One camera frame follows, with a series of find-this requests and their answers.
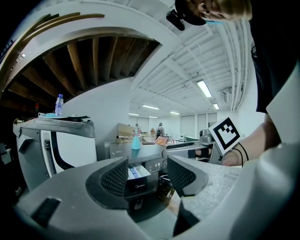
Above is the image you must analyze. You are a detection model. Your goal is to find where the wooden staircase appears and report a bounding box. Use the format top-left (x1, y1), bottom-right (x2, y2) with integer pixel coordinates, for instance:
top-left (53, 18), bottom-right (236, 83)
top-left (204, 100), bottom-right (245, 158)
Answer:
top-left (0, 12), bottom-right (164, 114)

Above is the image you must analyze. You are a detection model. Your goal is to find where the person's right forearm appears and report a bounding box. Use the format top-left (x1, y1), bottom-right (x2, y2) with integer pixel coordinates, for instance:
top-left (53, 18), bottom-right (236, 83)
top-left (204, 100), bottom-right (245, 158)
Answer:
top-left (221, 121), bottom-right (282, 168)

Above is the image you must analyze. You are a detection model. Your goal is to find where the clear plastic water bottle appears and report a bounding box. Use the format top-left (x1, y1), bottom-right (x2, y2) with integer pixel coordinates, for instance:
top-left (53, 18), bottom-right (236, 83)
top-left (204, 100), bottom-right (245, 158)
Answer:
top-left (54, 93), bottom-right (64, 117)

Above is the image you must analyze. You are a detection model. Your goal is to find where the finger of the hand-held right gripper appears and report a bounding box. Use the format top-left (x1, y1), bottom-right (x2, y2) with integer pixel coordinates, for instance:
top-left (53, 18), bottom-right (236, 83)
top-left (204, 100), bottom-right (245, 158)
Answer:
top-left (161, 142), bottom-right (200, 158)

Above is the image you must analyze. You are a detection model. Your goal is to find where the group of ceiling light panels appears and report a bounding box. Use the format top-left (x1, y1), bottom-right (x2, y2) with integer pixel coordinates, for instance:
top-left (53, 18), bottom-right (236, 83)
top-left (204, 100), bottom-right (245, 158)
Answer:
top-left (128, 79), bottom-right (220, 119)

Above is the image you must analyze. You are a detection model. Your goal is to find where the brown cardboard box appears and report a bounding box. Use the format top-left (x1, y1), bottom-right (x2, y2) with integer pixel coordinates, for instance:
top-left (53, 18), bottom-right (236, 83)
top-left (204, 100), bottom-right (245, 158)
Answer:
top-left (115, 122), bottom-right (139, 144)

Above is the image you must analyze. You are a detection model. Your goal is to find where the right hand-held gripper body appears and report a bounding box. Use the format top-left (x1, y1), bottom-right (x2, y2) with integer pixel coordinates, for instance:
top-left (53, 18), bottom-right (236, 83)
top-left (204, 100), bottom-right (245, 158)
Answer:
top-left (187, 115), bottom-right (242, 165)

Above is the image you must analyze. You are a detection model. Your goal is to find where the teal spray bottle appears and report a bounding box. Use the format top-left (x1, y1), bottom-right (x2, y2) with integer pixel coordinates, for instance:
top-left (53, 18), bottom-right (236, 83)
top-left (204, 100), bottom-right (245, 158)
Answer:
top-left (131, 128), bottom-right (142, 150)

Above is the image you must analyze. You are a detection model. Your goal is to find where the black head-worn camera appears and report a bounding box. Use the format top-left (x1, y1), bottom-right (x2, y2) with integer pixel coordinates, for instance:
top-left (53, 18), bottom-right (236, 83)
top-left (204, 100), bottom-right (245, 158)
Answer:
top-left (165, 8), bottom-right (186, 31)

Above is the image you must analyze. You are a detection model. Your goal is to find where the black wrist band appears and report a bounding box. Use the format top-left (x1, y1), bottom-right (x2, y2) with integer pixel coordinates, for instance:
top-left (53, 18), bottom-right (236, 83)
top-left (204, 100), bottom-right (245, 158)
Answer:
top-left (232, 142), bottom-right (249, 162)

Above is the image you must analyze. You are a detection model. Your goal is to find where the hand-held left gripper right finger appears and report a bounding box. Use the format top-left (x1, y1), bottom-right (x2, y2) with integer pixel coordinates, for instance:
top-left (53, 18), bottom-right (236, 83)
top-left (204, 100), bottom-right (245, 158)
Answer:
top-left (166, 137), bottom-right (300, 240)

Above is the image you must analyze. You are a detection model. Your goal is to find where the white and black cleaning machine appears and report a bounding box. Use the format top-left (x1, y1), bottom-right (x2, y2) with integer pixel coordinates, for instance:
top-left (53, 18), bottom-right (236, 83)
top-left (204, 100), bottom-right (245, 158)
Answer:
top-left (12, 115), bottom-right (98, 191)

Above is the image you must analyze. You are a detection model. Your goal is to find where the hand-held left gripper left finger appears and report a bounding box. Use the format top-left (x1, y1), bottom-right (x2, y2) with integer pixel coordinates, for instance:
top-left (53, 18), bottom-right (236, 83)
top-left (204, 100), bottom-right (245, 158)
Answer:
top-left (13, 156), bottom-right (160, 240)

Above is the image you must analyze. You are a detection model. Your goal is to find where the person's black clothing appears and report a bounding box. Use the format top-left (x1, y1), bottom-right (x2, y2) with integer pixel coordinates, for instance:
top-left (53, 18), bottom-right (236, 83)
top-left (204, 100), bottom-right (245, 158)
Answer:
top-left (247, 0), bottom-right (300, 114)

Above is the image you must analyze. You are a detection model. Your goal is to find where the person's face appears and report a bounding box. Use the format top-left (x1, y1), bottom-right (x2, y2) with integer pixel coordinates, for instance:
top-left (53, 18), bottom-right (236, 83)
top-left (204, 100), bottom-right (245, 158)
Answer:
top-left (199, 0), bottom-right (253, 23)

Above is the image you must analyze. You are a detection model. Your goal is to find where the white and black detergent drawer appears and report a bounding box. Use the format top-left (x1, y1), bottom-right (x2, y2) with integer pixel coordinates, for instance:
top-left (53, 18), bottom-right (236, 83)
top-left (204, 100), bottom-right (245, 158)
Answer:
top-left (123, 165), bottom-right (152, 198)

